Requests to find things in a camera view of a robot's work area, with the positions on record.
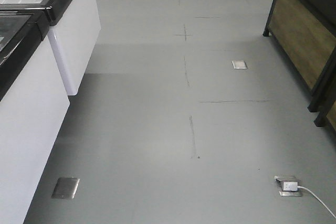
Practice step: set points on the far metal floor plate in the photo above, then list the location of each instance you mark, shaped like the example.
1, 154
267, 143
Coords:
239, 64

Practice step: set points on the metal floor plate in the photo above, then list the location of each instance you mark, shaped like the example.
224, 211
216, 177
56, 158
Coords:
239, 64
65, 188

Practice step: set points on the far white chest freezer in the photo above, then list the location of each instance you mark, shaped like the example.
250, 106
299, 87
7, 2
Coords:
74, 30

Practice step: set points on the white chest freezer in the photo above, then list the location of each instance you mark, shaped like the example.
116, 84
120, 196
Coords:
34, 103
74, 30

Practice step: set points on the near white chest freezer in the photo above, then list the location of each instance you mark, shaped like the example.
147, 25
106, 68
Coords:
34, 103

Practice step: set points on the left metal floor plate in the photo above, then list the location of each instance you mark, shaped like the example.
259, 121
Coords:
65, 188

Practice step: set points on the open floor socket box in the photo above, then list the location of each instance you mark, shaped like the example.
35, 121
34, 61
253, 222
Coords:
279, 178

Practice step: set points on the white power adapter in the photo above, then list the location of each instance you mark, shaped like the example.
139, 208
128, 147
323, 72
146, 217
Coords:
289, 186

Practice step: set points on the far wooden display stand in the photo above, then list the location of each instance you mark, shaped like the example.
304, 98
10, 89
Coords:
305, 31

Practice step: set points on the wooden display stand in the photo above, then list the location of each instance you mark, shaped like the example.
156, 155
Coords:
327, 112
305, 31

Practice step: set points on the near wooden display stand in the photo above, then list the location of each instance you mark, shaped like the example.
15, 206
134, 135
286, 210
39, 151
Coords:
327, 112

